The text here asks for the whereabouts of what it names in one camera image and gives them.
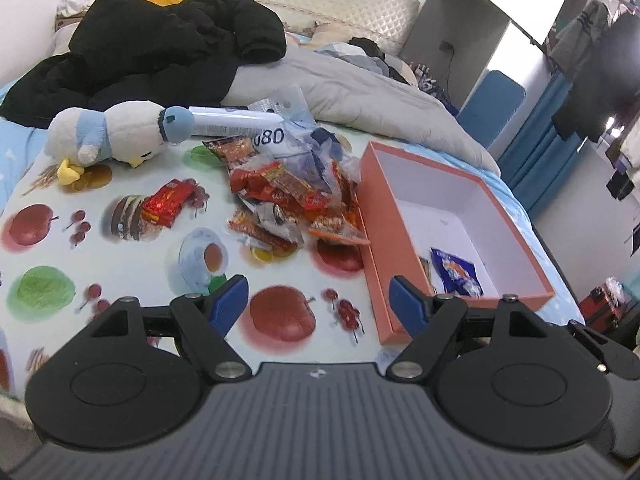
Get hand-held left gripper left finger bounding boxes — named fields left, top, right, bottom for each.
left=87, top=275, right=253, bottom=382

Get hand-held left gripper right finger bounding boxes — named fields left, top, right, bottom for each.
left=387, top=275, right=553, bottom=382

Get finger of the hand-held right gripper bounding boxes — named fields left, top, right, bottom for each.
left=567, top=320, right=637, bottom=381

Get orange cardboard box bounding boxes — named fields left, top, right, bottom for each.
left=359, top=141, right=556, bottom=346

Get pile of snack packets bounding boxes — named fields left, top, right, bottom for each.
left=202, top=127, right=371, bottom=261

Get blue snack packet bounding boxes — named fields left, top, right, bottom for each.
left=431, top=247, right=483, bottom=297

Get fruit printed mat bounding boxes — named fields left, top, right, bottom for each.
left=0, top=120, right=401, bottom=403

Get shiny red snack packet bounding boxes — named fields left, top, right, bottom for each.
left=141, top=179, right=197, bottom=228

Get white tube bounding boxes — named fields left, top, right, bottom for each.
left=187, top=106, right=283, bottom=137

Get clear printed plastic bag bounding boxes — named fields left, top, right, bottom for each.
left=247, top=85, right=361, bottom=181

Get white and blue plush penguin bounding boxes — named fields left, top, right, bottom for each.
left=46, top=101, right=196, bottom=183

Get blue curtain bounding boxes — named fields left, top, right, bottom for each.
left=500, top=72, right=591, bottom=221

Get grey blanket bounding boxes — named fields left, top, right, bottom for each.
left=225, top=42, right=501, bottom=171

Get blue chair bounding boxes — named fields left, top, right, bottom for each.
left=456, top=71, right=526, bottom=148

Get plaid shirt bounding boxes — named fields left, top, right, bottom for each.
left=409, top=61, right=458, bottom=112

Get black cloth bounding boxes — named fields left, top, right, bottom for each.
left=349, top=36, right=387, bottom=59

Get black jacket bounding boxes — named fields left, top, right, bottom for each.
left=0, top=0, right=288, bottom=128

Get dark hanging clothes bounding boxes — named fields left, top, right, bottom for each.
left=547, top=0, right=640, bottom=142

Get white cabinet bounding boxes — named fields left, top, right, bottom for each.
left=402, top=0, right=551, bottom=121

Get heap of clothes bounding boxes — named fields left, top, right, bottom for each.
left=54, top=0, right=121, bottom=23

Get black plug with cable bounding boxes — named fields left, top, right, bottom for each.
left=439, top=41, right=457, bottom=92

